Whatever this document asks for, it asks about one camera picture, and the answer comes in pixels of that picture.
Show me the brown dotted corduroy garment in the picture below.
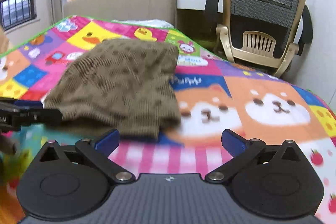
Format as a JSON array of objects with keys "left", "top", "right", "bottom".
[{"left": 44, "top": 39, "right": 181, "bottom": 139}]

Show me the colourful cartoon play mat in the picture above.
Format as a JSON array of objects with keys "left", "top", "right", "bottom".
[{"left": 1, "top": 16, "right": 335, "bottom": 223}]

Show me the brown paper bag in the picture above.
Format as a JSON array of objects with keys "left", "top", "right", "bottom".
[{"left": 0, "top": 26, "right": 14, "bottom": 54}]

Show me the beige mesh office chair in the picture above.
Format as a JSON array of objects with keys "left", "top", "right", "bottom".
[{"left": 205, "top": 0, "right": 313, "bottom": 77}]

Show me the white pillow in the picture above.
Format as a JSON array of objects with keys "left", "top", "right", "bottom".
[{"left": 112, "top": 19, "right": 174, "bottom": 28}]

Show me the beige upholstered headboard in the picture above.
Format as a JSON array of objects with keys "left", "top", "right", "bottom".
[{"left": 63, "top": 0, "right": 177, "bottom": 26}]

